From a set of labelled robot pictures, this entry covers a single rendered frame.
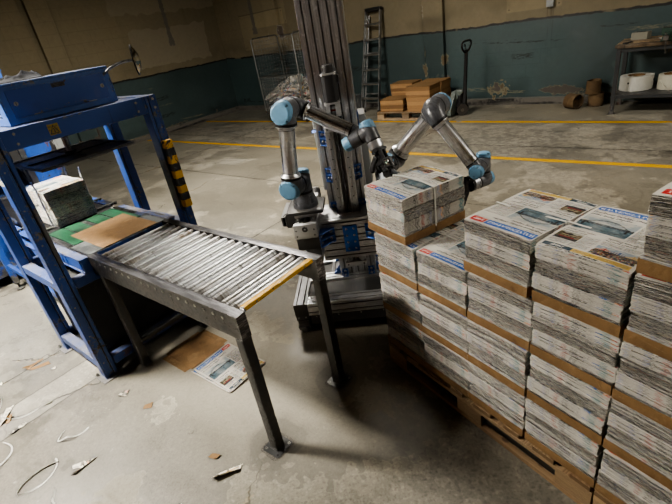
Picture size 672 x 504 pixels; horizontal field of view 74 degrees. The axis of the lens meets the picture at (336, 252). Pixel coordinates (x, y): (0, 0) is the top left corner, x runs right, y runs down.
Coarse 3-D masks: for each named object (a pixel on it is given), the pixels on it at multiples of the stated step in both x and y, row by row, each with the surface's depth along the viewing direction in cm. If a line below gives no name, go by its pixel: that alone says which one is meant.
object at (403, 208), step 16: (368, 192) 209; (384, 192) 199; (400, 192) 196; (416, 192) 193; (368, 208) 216; (384, 208) 204; (400, 208) 192; (416, 208) 195; (384, 224) 209; (400, 224) 197; (416, 224) 199
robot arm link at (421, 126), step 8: (432, 96) 232; (440, 96) 231; (448, 96) 237; (448, 104) 234; (416, 120) 246; (424, 120) 241; (416, 128) 246; (424, 128) 244; (408, 136) 250; (416, 136) 248; (400, 144) 255; (408, 144) 252; (392, 152) 259; (400, 152) 257; (408, 152) 258; (400, 160) 259
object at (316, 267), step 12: (192, 228) 269; (204, 228) 266; (228, 240) 248; (240, 240) 242; (252, 240) 239; (288, 252) 220; (300, 252) 218; (312, 264) 211; (312, 276) 216; (324, 276) 216
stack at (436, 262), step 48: (384, 240) 213; (432, 240) 202; (384, 288) 230; (432, 288) 196; (480, 288) 170; (480, 336) 180; (528, 336) 159; (576, 336) 142; (432, 384) 232; (480, 384) 193; (528, 384) 168; (576, 384) 149; (528, 432) 179; (576, 432) 157; (576, 480) 165
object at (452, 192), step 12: (420, 168) 220; (432, 168) 217; (432, 180) 203; (444, 180) 201; (456, 180) 203; (444, 192) 201; (456, 192) 205; (444, 204) 204; (456, 204) 208; (444, 216) 207
